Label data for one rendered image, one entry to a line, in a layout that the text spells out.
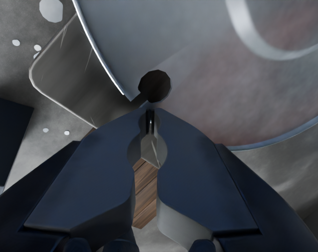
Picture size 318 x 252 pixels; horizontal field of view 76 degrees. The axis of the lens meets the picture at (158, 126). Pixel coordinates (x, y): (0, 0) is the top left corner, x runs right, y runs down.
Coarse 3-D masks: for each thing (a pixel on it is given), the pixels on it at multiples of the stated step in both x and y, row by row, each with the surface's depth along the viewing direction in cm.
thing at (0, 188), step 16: (0, 112) 72; (16, 112) 77; (32, 112) 82; (0, 128) 65; (16, 128) 69; (0, 144) 60; (16, 144) 63; (0, 160) 55; (0, 176) 51; (0, 192) 50
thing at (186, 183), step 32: (160, 128) 10; (192, 128) 10; (160, 160) 10; (192, 160) 8; (160, 192) 6; (192, 192) 6; (224, 192) 6; (160, 224) 7; (192, 224) 6; (224, 224) 5; (256, 224) 6
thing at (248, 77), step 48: (96, 0) 10; (144, 0) 10; (192, 0) 11; (240, 0) 11; (288, 0) 12; (96, 48) 10; (144, 48) 11; (192, 48) 12; (240, 48) 13; (288, 48) 14; (192, 96) 14; (240, 96) 16; (288, 96) 17; (240, 144) 19
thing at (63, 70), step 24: (72, 24) 10; (48, 48) 10; (72, 48) 10; (48, 72) 11; (72, 72) 11; (96, 72) 11; (48, 96) 11; (72, 96) 12; (96, 96) 12; (120, 96) 13; (144, 96) 13; (96, 120) 13; (144, 144) 15
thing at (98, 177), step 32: (128, 128) 9; (96, 160) 8; (128, 160) 8; (64, 192) 6; (96, 192) 6; (128, 192) 6; (32, 224) 5; (64, 224) 5; (96, 224) 6; (128, 224) 7
